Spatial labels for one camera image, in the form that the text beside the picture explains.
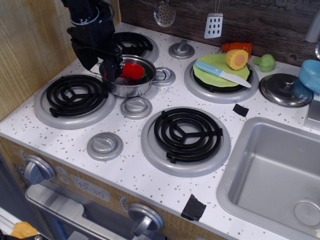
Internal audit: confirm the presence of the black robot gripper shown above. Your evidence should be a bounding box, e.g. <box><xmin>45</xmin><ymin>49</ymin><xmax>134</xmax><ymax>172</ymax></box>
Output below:
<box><xmin>67</xmin><ymin>14</ymin><xmax>125</xmax><ymax>82</ymax></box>

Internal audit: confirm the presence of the red toy chili pepper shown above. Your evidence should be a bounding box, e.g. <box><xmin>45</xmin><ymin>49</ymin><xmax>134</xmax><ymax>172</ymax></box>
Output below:
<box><xmin>99</xmin><ymin>62</ymin><xmax>146</xmax><ymax>81</ymax></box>

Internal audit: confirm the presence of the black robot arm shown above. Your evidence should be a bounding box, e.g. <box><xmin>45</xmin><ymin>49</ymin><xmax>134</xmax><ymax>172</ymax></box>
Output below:
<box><xmin>62</xmin><ymin>0</ymin><xmax>125</xmax><ymax>82</ymax></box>

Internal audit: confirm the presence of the back left black burner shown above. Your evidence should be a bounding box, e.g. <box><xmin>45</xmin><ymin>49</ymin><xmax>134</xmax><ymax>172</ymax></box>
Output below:
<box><xmin>113</xmin><ymin>32</ymin><xmax>160</xmax><ymax>63</ymax></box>

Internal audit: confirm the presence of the black burner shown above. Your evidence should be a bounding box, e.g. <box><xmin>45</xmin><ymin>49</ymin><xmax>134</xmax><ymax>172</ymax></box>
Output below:
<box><xmin>34</xmin><ymin>74</ymin><xmax>116</xmax><ymax>130</ymax></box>
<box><xmin>184</xmin><ymin>61</ymin><xmax>259</xmax><ymax>104</ymax></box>
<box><xmin>113</xmin><ymin>32</ymin><xmax>160</xmax><ymax>63</ymax></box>
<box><xmin>140</xmin><ymin>107</ymin><xmax>231</xmax><ymax>178</ymax></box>

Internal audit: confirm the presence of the front left black burner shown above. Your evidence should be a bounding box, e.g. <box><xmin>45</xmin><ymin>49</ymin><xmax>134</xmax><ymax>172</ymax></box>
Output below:
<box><xmin>34</xmin><ymin>74</ymin><xmax>116</xmax><ymax>130</ymax></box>

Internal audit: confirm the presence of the silver knob middle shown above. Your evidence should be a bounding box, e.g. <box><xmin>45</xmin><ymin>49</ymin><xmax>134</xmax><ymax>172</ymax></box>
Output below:
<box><xmin>120</xmin><ymin>96</ymin><xmax>153</xmax><ymax>120</ymax></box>

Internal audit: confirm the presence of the small steel pot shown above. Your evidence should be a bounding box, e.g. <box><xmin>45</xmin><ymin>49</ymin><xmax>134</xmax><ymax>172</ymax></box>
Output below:
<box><xmin>97</xmin><ymin>54</ymin><xmax>157</xmax><ymax>98</ymax></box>

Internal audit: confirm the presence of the silver knob beside pot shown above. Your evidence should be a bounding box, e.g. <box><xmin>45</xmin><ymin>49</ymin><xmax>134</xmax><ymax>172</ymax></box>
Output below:
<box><xmin>152</xmin><ymin>67</ymin><xmax>176</xmax><ymax>87</ymax></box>

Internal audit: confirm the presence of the hanging steel skimmer ladle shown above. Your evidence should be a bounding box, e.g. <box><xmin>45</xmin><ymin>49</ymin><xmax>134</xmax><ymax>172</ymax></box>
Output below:
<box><xmin>153</xmin><ymin>0</ymin><xmax>176</xmax><ymax>28</ymax></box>

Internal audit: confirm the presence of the silver knob front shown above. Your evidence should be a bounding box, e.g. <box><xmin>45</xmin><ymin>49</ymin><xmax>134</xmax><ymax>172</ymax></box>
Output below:
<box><xmin>86</xmin><ymin>132</ymin><xmax>124</xmax><ymax>162</ymax></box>

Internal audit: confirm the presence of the silver knob back centre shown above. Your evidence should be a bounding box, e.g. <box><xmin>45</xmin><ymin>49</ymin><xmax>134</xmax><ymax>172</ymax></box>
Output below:
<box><xmin>168</xmin><ymin>39</ymin><xmax>195</xmax><ymax>60</ymax></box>

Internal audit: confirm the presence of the back right black burner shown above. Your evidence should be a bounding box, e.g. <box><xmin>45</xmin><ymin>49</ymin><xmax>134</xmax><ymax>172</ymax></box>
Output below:
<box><xmin>184</xmin><ymin>61</ymin><xmax>259</xmax><ymax>104</ymax></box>

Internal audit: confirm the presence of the front right black burner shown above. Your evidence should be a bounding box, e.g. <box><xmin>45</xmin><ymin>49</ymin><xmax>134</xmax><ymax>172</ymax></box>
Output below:
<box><xmin>140</xmin><ymin>107</ymin><xmax>231</xmax><ymax>178</ymax></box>

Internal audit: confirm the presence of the green round plate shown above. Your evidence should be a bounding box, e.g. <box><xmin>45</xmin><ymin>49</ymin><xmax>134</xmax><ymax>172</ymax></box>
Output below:
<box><xmin>193</xmin><ymin>53</ymin><xmax>250</xmax><ymax>88</ymax></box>

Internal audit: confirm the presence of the hanging white slotted spatula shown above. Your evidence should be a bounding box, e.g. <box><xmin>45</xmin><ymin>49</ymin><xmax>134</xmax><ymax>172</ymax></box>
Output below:
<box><xmin>204</xmin><ymin>0</ymin><xmax>224</xmax><ymax>39</ymax></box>

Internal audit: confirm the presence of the oven dial left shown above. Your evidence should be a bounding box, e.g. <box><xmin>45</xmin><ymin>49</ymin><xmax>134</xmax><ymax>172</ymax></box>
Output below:
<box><xmin>24</xmin><ymin>154</ymin><xmax>56</xmax><ymax>185</ymax></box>

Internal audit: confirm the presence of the oven dial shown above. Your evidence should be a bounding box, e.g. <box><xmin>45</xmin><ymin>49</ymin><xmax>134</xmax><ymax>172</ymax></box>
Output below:
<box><xmin>127</xmin><ymin>202</ymin><xmax>164</xmax><ymax>237</ymax></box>
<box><xmin>24</xmin><ymin>154</ymin><xmax>56</xmax><ymax>185</ymax></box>

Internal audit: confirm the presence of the yellow toy corn piece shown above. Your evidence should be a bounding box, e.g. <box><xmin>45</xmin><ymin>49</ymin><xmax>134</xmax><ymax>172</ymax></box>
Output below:
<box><xmin>225</xmin><ymin>49</ymin><xmax>249</xmax><ymax>70</ymax></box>

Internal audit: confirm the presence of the black tape piece small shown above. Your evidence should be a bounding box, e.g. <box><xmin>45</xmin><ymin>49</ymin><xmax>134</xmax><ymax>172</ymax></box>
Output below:
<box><xmin>232</xmin><ymin>103</ymin><xmax>249</xmax><ymax>118</ymax></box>

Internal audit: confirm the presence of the orange toy carrot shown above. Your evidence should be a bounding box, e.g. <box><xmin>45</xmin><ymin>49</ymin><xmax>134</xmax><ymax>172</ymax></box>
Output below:
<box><xmin>221</xmin><ymin>42</ymin><xmax>253</xmax><ymax>57</ymax></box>

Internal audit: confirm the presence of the oven dial right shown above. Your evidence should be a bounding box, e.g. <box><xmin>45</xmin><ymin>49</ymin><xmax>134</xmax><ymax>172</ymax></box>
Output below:
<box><xmin>127</xmin><ymin>202</ymin><xmax>164</xmax><ymax>237</ymax></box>

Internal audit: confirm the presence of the green toy broccoli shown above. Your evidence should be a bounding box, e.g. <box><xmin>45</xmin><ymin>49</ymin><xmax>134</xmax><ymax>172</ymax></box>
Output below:
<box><xmin>253</xmin><ymin>54</ymin><xmax>276</xmax><ymax>73</ymax></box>

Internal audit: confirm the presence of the black tape piece front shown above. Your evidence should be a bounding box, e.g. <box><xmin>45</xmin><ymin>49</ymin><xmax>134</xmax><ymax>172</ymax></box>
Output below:
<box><xmin>180</xmin><ymin>194</ymin><xmax>207</xmax><ymax>222</ymax></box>

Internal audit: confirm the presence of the orange object bottom left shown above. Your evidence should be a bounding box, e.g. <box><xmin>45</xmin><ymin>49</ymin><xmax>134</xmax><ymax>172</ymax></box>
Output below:
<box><xmin>10</xmin><ymin>221</ymin><xmax>38</xmax><ymax>239</ymax></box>

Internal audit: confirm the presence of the steel pot lid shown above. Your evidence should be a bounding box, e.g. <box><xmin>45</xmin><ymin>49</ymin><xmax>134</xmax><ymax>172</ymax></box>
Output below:
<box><xmin>259</xmin><ymin>73</ymin><xmax>314</xmax><ymax>108</ymax></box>

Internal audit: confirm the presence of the silver sink basin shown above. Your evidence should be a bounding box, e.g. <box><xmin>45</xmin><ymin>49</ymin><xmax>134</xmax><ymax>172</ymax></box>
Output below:
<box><xmin>216</xmin><ymin>117</ymin><xmax>320</xmax><ymax>240</ymax></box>

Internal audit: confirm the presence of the blue plastic bowl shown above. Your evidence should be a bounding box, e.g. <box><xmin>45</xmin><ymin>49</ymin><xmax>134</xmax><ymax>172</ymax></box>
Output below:
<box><xmin>298</xmin><ymin>59</ymin><xmax>320</xmax><ymax>94</ymax></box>

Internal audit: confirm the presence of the silver faucet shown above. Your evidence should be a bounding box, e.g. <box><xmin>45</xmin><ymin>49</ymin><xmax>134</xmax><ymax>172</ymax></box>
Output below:
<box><xmin>305</xmin><ymin>11</ymin><xmax>320</xmax><ymax>59</ymax></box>

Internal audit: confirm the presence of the blue handled toy knife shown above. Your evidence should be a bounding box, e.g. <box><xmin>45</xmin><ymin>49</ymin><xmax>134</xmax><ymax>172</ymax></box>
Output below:
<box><xmin>195</xmin><ymin>61</ymin><xmax>252</xmax><ymax>88</ymax></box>

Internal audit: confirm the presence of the silver oven door handle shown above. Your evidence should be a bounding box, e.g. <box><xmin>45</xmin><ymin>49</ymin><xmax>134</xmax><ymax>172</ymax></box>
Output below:
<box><xmin>25</xmin><ymin>184</ymin><xmax>136</xmax><ymax>240</ymax></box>

